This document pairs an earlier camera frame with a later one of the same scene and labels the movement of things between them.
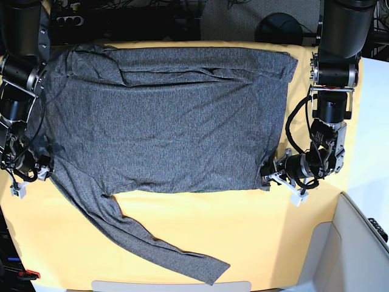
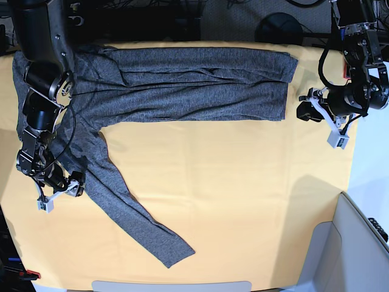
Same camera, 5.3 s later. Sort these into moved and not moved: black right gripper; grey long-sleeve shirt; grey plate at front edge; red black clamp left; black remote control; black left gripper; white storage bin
Moved: black right gripper; grey long-sleeve shirt; black left gripper
Not moved: black remote control; white storage bin; grey plate at front edge; red black clamp left
